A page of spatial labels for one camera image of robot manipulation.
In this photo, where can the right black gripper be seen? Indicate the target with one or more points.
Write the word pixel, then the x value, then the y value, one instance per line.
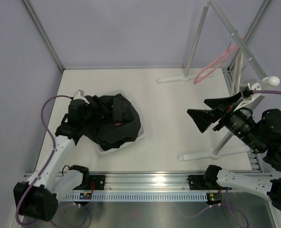
pixel 204 117

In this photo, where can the pink hanger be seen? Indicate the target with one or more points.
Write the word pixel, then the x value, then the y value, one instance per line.
pixel 209 69

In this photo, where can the wooden hanger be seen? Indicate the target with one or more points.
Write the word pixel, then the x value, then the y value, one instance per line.
pixel 237 73

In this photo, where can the dark striped shirt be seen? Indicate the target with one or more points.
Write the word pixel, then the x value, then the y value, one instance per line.
pixel 112 122

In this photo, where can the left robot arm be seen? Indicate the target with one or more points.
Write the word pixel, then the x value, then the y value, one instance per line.
pixel 38 197

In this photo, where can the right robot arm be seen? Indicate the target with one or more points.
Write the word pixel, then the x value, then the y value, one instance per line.
pixel 261 137

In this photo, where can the metal clothes rack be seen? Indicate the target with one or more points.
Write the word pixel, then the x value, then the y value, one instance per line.
pixel 271 82

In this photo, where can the clear plastic basket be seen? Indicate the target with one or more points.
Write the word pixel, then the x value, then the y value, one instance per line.
pixel 141 132

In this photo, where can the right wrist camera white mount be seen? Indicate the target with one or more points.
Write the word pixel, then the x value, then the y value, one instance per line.
pixel 247 96

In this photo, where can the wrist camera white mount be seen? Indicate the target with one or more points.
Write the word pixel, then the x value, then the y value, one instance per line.
pixel 247 96
pixel 79 94

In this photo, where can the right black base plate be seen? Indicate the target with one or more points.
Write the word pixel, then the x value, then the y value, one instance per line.
pixel 203 182

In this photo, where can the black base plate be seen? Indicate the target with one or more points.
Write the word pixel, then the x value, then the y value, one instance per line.
pixel 97 182
pixel 203 182

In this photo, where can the aluminium rail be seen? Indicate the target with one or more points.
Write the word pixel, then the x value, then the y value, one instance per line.
pixel 140 181

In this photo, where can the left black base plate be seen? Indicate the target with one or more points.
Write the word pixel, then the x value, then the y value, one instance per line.
pixel 97 182

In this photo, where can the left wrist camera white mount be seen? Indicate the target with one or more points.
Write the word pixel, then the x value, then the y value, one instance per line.
pixel 79 94

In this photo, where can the white slotted cable duct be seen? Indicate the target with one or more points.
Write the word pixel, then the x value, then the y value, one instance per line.
pixel 135 197

